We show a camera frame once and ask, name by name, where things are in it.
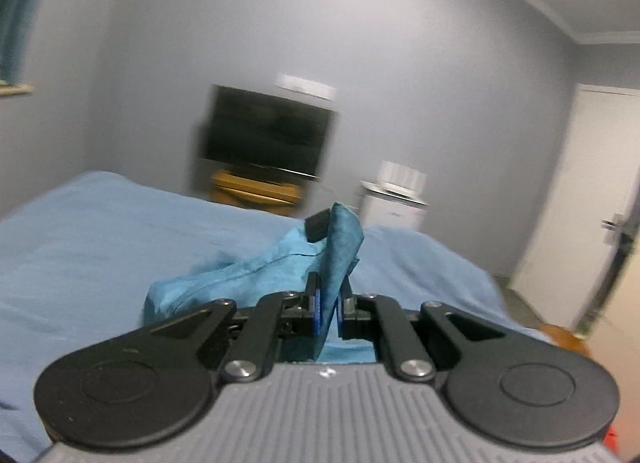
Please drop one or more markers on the small black object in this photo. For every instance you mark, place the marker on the small black object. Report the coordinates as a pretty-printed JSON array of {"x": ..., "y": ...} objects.
[{"x": 317, "y": 228}]

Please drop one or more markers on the teal garment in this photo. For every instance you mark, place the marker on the teal garment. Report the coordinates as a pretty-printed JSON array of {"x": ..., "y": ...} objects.
[{"x": 250, "y": 283}]

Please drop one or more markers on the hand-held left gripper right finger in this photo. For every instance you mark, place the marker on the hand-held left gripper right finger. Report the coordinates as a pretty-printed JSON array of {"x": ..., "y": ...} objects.
[{"x": 341, "y": 314}]

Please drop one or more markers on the bed with blue blanket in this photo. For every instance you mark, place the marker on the bed with blue blanket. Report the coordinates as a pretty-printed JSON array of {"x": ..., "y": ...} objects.
[{"x": 75, "y": 253}]

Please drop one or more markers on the wooden television stand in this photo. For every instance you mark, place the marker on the wooden television stand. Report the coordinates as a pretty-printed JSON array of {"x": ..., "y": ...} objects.
[{"x": 255, "y": 190}]

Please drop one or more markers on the black flat television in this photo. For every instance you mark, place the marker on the black flat television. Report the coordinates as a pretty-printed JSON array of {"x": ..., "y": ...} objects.
[{"x": 270, "y": 130}]

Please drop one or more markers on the white small cabinet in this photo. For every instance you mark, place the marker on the white small cabinet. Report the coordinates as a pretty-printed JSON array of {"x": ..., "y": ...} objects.
[{"x": 392, "y": 210}]

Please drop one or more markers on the white door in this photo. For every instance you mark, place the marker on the white door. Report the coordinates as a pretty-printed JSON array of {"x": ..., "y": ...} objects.
[{"x": 570, "y": 193}]

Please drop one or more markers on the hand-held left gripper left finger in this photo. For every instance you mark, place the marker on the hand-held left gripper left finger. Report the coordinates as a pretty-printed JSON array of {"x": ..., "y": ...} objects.
[{"x": 315, "y": 310}]

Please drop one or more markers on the teal curtain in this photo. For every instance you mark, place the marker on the teal curtain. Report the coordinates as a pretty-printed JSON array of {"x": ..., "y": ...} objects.
[{"x": 20, "y": 8}]

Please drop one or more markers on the white wall power strip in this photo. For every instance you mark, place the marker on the white wall power strip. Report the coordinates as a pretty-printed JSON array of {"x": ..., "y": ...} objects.
[{"x": 306, "y": 86}]

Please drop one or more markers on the white router with antennas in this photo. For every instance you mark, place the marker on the white router with antennas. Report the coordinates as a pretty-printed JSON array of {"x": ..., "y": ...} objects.
[{"x": 402, "y": 177}]

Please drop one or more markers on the wooden window sill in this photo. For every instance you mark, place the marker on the wooden window sill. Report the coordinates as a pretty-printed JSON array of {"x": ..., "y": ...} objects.
[{"x": 15, "y": 88}]

